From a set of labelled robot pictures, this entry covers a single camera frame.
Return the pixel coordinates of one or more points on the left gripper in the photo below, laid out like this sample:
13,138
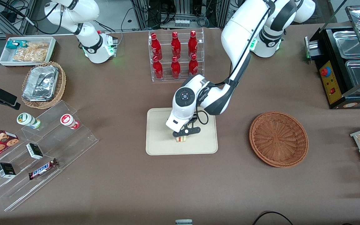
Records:
193,120

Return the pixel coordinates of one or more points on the layered sandwich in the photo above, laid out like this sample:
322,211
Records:
182,139

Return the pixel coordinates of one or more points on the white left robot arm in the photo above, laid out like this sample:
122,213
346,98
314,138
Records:
242,31

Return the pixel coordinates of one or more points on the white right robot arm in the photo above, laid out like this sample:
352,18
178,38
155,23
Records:
91,47

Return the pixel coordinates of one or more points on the beige rectangular tray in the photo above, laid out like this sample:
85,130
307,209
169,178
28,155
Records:
161,140

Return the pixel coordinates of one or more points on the light wicker basket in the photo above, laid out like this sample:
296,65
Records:
59,84

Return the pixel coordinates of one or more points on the brown round wicker basket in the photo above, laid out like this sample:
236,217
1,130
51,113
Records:
278,139

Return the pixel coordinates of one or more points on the green lid yogurt cup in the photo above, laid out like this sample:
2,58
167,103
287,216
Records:
27,119

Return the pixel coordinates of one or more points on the white rectangular plastic bin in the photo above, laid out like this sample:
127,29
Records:
5,61

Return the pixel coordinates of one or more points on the stacked aluminium foil trays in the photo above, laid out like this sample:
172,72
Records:
41,82

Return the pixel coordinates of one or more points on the teal snack packet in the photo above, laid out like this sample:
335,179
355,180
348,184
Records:
14,44

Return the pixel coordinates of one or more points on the small black carton box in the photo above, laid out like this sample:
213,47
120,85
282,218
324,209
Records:
34,151
6,170

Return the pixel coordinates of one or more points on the red cola bottle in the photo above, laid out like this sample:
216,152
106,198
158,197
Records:
156,47
192,43
175,68
193,66
157,69
176,45

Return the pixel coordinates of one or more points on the red strawberry yogurt cup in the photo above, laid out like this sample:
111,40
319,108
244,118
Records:
68,121

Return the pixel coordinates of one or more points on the Snickers chocolate bar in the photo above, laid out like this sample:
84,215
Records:
42,169

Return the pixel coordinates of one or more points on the clear acrylic bottle rack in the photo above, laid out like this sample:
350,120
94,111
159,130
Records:
167,53

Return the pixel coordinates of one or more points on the clear acrylic stepped shelf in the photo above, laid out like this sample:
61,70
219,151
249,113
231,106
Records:
73,143

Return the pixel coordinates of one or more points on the grey white device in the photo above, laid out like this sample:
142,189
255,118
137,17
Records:
183,222

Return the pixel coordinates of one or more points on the red emergency stop button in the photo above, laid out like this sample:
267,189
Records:
325,72

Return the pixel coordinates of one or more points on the black food warmer appliance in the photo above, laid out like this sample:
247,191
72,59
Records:
333,87

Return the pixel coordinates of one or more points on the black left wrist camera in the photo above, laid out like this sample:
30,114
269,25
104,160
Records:
193,120

